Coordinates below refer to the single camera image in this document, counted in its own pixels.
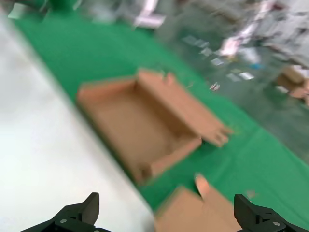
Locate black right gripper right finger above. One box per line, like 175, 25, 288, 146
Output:
234, 193, 309, 232

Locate large open cardboard carton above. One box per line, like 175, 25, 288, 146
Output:
276, 66, 309, 106

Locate plain cardboard box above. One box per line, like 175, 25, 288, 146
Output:
154, 185, 243, 232

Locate green table cloth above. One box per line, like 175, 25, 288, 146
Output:
7, 0, 309, 232

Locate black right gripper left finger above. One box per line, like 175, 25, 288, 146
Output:
19, 192, 100, 232

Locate person's bare hand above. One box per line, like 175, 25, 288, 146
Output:
194, 174, 210, 201

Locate cardboard box with divider insert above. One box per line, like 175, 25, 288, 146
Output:
76, 68, 234, 186

